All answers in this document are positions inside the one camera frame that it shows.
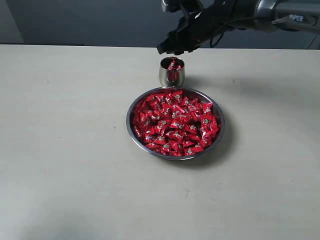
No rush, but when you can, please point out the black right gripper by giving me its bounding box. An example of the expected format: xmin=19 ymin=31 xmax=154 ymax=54
xmin=156 ymin=0 xmax=258 ymax=56

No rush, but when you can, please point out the red object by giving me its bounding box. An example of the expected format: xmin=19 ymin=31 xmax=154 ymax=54
xmin=167 ymin=59 xmax=184 ymax=72

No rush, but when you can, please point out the pile of red candies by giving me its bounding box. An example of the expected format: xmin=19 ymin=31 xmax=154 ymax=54
xmin=131 ymin=90 xmax=220 ymax=157

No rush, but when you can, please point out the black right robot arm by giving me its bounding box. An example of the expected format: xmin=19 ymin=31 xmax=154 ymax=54
xmin=156 ymin=0 xmax=320 ymax=55

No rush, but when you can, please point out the round stainless steel bowl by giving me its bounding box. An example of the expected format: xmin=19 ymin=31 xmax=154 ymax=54
xmin=125 ymin=86 xmax=226 ymax=162

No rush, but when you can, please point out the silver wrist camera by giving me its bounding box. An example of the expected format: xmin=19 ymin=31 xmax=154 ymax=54
xmin=161 ymin=0 xmax=204 ymax=13

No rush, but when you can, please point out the shiny steel cup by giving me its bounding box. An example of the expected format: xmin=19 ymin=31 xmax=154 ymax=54
xmin=158 ymin=56 xmax=185 ymax=87

